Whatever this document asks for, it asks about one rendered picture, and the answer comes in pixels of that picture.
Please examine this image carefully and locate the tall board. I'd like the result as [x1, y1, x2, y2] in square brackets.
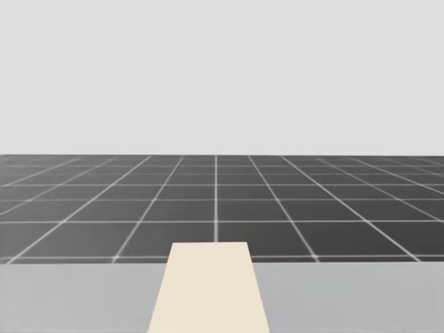
[146, 241, 271, 333]

